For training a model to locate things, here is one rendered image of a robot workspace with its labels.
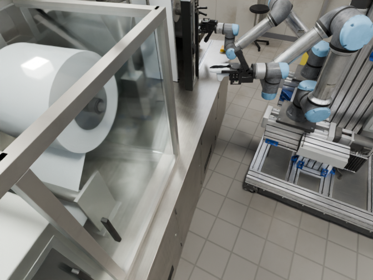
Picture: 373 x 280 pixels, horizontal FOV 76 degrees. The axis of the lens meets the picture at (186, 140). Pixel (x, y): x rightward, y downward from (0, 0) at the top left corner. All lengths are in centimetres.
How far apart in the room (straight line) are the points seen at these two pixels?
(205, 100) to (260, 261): 120
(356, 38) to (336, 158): 70
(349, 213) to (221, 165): 104
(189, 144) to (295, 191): 103
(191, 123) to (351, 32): 82
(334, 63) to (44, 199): 119
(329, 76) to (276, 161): 103
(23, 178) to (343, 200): 201
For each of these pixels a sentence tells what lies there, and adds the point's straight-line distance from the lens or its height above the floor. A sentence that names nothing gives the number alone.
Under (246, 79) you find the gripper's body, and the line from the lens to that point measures 122.
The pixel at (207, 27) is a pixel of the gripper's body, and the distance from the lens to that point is 189.
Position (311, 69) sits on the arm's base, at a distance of 200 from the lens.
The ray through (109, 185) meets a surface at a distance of 66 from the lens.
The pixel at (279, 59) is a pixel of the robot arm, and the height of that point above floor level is 121.
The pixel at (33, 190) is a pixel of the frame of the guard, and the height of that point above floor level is 154.
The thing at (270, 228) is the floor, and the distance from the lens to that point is 207.
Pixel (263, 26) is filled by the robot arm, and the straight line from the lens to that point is 175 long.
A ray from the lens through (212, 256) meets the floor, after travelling 193.
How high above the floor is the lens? 185
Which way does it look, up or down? 48 degrees down
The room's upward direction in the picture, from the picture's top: 4 degrees counter-clockwise
